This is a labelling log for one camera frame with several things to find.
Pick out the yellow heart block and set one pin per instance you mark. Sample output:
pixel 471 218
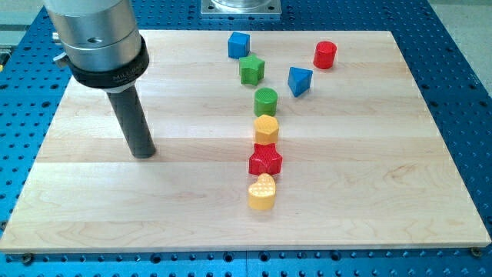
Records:
pixel 262 193

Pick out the blue perforated metal table plate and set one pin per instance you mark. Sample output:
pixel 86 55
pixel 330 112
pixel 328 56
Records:
pixel 431 35

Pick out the red star block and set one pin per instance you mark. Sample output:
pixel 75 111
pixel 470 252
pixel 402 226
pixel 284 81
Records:
pixel 265 159

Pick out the yellow hexagon block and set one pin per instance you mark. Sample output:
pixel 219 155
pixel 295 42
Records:
pixel 266 129

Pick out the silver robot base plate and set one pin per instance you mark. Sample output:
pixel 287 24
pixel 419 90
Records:
pixel 238 8

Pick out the green cylinder block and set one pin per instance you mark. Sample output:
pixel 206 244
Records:
pixel 265 102

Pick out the blue cube block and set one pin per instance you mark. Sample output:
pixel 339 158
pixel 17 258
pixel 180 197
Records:
pixel 238 45

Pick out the green star block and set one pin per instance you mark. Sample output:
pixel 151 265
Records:
pixel 251 70

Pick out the red cylinder block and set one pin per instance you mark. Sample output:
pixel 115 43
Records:
pixel 324 54

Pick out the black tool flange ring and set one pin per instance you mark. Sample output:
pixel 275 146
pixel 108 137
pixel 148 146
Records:
pixel 108 80

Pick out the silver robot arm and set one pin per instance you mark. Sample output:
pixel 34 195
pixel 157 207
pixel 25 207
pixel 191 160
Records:
pixel 104 49

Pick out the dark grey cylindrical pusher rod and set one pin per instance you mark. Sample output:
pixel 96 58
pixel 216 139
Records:
pixel 131 118

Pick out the blue triangle block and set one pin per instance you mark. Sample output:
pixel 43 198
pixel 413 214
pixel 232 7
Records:
pixel 299 80

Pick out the light wooden board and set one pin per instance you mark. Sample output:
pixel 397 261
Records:
pixel 364 165

